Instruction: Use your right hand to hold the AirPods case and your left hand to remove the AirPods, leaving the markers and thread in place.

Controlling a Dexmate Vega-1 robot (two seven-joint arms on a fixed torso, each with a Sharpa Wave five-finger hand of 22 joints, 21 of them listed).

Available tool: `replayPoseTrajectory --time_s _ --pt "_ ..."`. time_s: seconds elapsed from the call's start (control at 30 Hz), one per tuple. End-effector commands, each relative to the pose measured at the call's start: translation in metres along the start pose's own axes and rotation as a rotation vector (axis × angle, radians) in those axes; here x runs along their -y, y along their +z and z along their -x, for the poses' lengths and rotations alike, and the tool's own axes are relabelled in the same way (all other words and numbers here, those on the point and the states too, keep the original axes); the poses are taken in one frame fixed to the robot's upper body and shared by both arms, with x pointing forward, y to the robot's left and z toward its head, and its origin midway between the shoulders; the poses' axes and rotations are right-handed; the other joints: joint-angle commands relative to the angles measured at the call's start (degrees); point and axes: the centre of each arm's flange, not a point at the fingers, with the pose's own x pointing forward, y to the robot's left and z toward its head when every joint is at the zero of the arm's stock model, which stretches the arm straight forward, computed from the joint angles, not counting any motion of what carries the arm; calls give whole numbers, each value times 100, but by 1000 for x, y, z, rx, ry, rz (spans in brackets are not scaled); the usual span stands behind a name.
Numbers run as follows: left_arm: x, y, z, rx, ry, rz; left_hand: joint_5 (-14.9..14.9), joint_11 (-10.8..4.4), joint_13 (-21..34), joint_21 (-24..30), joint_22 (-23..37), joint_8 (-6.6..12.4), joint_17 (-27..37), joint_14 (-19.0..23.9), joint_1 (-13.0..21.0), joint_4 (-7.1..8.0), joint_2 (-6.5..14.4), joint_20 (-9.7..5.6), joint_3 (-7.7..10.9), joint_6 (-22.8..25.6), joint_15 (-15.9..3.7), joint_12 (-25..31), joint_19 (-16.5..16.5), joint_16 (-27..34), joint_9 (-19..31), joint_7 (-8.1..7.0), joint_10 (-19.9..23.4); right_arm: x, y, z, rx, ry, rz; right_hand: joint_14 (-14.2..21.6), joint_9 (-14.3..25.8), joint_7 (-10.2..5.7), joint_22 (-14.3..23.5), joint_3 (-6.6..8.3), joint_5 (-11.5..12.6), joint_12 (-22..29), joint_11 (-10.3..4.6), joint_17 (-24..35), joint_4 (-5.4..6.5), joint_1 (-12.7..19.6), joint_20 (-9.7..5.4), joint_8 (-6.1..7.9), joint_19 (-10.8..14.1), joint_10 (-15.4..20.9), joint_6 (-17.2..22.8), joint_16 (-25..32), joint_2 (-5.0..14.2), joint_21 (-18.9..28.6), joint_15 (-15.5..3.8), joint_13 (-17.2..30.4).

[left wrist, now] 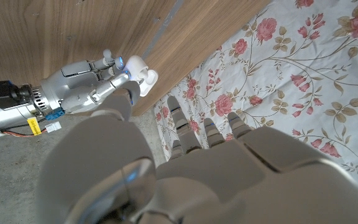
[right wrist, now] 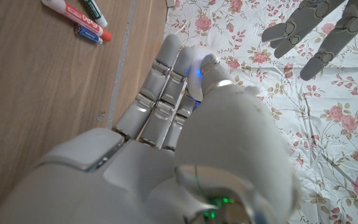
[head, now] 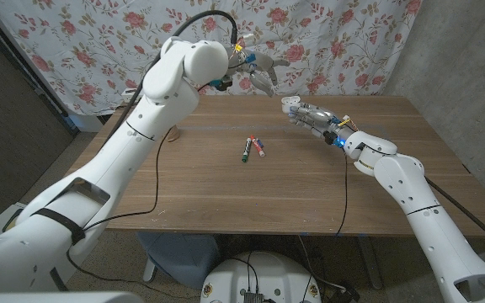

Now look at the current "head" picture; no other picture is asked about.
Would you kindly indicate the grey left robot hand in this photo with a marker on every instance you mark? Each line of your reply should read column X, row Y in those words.
column 259, row 65

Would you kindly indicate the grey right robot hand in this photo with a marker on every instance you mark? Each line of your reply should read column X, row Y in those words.
column 322, row 120

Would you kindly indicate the white AirPods case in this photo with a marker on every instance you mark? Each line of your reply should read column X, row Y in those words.
column 289, row 103

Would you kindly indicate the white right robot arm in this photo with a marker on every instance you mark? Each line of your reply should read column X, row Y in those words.
column 427, row 219

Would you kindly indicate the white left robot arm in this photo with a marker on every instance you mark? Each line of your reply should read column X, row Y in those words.
column 99, row 168

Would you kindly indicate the tan thread spool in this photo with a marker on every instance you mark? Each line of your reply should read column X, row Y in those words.
column 174, row 134

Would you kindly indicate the blue marker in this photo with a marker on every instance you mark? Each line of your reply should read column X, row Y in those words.
column 260, row 142

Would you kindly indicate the red Expo marker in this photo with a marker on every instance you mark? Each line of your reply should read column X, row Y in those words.
column 257, row 146

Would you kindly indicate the floral backdrop cloth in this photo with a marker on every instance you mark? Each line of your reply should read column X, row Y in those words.
column 331, row 42

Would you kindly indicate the green dry-erase marker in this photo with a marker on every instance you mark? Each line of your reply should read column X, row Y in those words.
column 246, row 150

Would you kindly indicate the white power strip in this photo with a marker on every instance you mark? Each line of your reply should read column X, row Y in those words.
column 125, row 97

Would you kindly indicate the grey table leg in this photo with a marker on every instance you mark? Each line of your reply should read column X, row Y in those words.
column 371, row 263

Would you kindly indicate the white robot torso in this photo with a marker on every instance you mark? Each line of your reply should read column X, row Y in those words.
column 268, row 278

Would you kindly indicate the black power adapter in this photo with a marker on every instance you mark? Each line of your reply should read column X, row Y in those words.
column 345, row 293

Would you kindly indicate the blue-grey bin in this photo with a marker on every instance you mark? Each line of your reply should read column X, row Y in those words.
column 183, row 256

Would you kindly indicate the white table leg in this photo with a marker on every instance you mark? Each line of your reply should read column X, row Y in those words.
column 149, row 271

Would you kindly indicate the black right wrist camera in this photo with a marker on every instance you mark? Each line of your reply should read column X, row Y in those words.
column 329, row 137

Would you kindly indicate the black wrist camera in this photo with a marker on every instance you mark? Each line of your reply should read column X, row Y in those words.
column 329, row 137
column 221, row 84

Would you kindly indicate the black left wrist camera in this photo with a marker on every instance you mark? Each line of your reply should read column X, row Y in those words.
column 221, row 84

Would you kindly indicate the black frame bar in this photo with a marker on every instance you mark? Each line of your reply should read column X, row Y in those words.
column 21, row 67

